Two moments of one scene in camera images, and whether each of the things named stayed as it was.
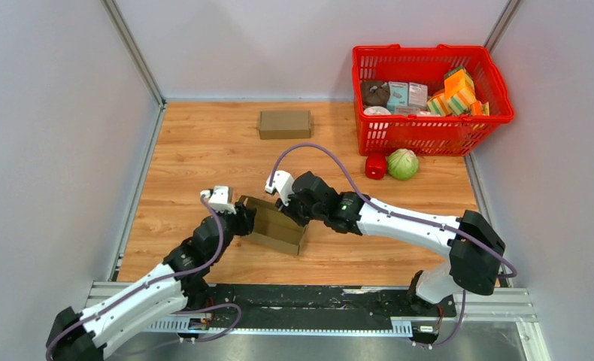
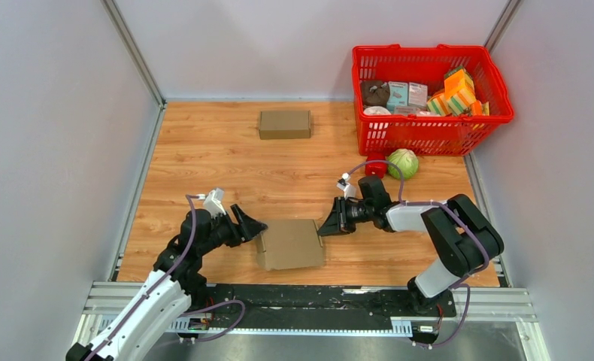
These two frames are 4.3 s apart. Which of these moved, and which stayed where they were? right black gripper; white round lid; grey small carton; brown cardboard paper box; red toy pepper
Moved: right black gripper
Stayed: brown cardboard paper box; white round lid; grey small carton; red toy pepper
